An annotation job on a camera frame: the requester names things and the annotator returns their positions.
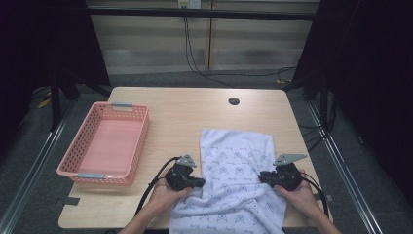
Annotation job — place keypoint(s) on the white printed towel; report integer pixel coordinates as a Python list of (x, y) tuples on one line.
[(233, 195)]

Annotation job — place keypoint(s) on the pink perforated plastic basket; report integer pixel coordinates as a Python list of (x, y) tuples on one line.
[(110, 143)]

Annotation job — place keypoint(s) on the black tape strip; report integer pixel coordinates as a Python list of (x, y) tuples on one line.
[(71, 201)]

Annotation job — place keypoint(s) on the gray tape strip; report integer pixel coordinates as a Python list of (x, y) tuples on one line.
[(328, 198)]

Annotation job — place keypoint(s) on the white wall outlet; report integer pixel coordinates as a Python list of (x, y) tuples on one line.
[(189, 4)]

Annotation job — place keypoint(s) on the black curtain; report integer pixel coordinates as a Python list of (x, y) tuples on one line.
[(42, 39), (373, 81)]

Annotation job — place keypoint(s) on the black horizontal metal bar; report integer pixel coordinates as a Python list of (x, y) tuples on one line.
[(227, 14)]

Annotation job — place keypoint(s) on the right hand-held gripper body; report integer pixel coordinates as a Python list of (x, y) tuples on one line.
[(287, 177)]

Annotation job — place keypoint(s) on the metal floor rail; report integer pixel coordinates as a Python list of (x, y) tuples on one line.
[(35, 165), (344, 169)]

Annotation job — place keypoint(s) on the person's left hand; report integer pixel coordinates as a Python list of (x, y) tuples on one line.
[(165, 198)]

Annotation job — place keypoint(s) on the black metal stand leg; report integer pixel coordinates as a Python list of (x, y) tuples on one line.
[(55, 104)]

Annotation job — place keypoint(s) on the yellow floor object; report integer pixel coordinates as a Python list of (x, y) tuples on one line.
[(44, 103)]

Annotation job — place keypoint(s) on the person's right hand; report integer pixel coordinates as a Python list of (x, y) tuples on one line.
[(302, 200)]

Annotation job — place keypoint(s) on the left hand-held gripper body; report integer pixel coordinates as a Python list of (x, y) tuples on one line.
[(178, 180)]

